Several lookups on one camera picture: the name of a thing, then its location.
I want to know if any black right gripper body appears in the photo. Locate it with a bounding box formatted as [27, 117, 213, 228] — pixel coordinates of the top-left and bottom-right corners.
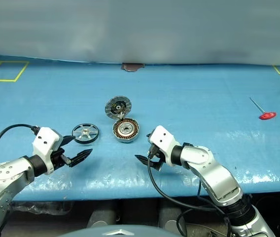
[147, 143, 167, 172]

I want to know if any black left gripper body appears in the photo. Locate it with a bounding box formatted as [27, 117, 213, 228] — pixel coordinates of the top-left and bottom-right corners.
[50, 138, 71, 171]

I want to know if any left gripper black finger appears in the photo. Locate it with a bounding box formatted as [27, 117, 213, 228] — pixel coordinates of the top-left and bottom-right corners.
[61, 135, 76, 147]
[68, 149, 93, 168]

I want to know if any silver motor cover with board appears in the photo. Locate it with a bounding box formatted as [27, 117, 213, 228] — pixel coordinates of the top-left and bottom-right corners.
[105, 95, 133, 121]

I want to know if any black spoked motor rotor wheel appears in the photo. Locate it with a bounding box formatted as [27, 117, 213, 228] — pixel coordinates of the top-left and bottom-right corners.
[71, 122, 101, 147]

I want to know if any motor housing with copper windings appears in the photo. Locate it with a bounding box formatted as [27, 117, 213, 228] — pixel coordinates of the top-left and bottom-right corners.
[112, 118, 141, 144]

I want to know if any black crumpled plastic film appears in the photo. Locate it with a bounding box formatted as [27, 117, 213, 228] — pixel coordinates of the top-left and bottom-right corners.
[11, 200, 69, 216]

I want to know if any blue foam table mat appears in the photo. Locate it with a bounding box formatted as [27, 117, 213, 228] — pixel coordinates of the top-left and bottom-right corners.
[0, 52, 280, 202]

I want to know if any grey rounded cylinder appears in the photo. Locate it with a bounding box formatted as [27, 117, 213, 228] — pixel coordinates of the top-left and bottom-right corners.
[157, 204, 189, 232]
[87, 206, 117, 229]

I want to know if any brown torn patch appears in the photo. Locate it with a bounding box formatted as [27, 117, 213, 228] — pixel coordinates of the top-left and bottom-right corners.
[121, 62, 145, 73]

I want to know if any grey dome with silver emblem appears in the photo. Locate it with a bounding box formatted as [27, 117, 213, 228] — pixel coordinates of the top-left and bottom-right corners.
[61, 223, 197, 237]

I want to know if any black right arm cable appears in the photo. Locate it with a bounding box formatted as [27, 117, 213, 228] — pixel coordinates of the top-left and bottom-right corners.
[146, 145, 232, 237]

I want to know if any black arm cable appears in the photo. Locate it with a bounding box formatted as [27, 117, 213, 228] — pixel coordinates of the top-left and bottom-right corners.
[0, 123, 40, 173]
[146, 145, 232, 237]

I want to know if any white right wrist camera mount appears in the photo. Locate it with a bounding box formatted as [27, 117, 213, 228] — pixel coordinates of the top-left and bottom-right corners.
[146, 125, 181, 166]

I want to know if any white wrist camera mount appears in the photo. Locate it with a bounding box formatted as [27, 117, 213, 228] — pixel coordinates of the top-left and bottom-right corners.
[32, 126, 64, 175]
[146, 125, 181, 166]

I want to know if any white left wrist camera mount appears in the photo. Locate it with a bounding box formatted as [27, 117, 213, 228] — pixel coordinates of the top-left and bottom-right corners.
[32, 126, 64, 175]

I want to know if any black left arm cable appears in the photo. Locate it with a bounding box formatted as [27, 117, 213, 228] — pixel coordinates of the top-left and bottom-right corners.
[0, 123, 40, 173]

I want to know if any red T-handle hex key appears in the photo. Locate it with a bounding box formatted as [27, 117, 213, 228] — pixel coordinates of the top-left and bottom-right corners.
[249, 97, 277, 121]

